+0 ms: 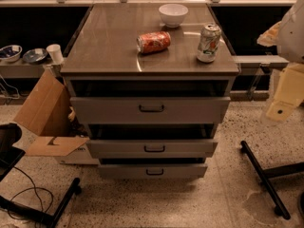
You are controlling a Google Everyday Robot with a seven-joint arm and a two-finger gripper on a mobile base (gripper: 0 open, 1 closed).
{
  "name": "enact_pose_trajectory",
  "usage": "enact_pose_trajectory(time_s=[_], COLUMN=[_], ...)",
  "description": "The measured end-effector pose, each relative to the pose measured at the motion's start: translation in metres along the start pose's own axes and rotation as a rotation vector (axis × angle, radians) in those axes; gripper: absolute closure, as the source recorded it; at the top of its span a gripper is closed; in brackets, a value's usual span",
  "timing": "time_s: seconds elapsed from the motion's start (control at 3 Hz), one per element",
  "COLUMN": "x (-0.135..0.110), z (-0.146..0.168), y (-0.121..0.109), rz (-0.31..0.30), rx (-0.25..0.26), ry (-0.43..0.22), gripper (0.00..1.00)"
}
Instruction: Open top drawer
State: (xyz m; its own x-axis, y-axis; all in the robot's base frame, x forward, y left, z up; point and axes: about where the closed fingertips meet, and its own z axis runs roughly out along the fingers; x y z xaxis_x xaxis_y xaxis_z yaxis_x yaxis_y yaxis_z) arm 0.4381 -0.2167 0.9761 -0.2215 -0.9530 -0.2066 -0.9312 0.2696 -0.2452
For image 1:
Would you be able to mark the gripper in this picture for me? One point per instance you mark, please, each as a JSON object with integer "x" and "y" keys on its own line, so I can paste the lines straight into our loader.
{"x": 294, "y": 37}

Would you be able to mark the grey top drawer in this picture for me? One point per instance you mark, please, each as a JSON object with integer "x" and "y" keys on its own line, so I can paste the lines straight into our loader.
{"x": 140, "y": 110}

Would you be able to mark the grey drawer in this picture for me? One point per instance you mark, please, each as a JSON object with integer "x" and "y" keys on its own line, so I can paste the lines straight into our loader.
{"x": 127, "y": 149}
{"x": 140, "y": 110}
{"x": 152, "y": 171}

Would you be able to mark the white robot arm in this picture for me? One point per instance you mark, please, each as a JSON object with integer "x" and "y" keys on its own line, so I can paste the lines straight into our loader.
{"x": 288, "y": 37}

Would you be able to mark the grey drawer cabinet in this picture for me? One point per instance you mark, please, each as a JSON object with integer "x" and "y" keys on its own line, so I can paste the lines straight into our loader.
{"x": 105, "y": 62}

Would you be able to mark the grey bottom drawer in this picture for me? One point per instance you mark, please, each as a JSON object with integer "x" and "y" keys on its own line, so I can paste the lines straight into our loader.
{"x": 152, "y": 171}

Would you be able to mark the grey middle drawer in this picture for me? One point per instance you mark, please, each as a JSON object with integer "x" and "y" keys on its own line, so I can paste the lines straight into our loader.
{"x": 127, "y": 149}

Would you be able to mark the black right stand leg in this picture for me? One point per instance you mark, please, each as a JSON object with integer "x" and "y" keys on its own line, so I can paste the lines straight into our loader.
{"x": 266, "y": 175}

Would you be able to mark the black stand leg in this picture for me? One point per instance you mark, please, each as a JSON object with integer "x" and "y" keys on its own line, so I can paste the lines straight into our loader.
{"x": 266, "y": 175}
{"x": 50, "y": 221}

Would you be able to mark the white green soda can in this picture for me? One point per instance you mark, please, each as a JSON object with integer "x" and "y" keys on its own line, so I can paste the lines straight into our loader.
{"x": 208, "y": 42}

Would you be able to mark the white bowl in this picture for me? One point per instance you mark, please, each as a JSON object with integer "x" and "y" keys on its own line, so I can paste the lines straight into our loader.
{"x": 172, "y": 15}

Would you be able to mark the orange soda can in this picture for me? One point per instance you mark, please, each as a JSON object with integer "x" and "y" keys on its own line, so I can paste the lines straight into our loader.
{"x": 153, "y": 42}

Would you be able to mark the white paper cup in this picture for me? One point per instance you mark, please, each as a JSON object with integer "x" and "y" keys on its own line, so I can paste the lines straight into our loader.
{"x": 55, "y": 53}

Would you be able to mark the brown cardboard box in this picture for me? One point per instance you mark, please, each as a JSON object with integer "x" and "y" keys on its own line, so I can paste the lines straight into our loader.
{"x": 45, "y": 114}

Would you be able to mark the black left stand leg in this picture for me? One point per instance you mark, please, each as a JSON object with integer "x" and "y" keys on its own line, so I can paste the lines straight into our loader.
{"x": 50, "y": 221}

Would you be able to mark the blue patterned bowl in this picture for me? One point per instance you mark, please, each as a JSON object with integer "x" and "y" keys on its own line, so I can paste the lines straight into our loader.
{"x": 10, "y": 53}

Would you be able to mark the grey side shelf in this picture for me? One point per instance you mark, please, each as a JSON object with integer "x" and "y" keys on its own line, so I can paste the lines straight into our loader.
{"x": 21, "y": 70}

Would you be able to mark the black chair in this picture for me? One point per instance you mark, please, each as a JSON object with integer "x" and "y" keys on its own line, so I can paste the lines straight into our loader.
{"x": 10, "y": 134}

